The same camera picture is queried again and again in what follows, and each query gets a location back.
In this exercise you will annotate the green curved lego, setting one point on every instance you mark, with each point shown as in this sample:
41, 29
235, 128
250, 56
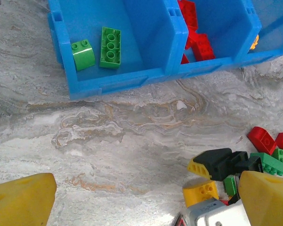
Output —
83, 57

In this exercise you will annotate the small green lego brick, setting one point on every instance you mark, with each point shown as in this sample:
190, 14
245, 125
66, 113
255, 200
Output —
230, 186

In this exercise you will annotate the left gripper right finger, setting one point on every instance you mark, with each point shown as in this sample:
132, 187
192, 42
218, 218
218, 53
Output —
268, 202

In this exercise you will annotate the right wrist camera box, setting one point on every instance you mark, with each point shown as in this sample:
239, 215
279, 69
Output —
217, 214

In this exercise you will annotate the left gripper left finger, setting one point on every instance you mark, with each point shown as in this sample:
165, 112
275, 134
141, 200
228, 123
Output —
19, 202

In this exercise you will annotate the blue plastic bin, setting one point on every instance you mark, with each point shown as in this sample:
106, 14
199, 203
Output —
226, 28
132, 35
278, 23

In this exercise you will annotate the black red triangle sign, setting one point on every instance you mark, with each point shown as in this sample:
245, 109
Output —
181, 222

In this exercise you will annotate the orange-yellow lego piece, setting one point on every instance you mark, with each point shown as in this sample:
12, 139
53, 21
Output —
254, 44

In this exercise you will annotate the red sloped lego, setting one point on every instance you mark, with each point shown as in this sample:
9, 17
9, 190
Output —
261, 140

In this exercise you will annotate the long green lego brick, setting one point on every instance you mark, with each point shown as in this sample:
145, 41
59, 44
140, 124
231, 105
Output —
110, 54

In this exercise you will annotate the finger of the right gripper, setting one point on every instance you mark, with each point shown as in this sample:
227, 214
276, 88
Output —
214, 164

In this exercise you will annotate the yellow curved lego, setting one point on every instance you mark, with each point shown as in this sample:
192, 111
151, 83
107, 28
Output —
198, 193

